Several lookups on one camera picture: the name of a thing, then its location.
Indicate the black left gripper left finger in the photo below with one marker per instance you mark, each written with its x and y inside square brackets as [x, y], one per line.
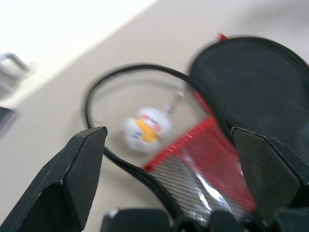
[62, 183]

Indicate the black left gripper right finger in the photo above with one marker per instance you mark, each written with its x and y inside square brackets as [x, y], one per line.
[270, 174]

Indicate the black red mesh pouch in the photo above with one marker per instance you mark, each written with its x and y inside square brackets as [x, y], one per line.
[251, 87]

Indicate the grey metal frame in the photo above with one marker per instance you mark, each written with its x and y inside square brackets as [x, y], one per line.
[12, 70]

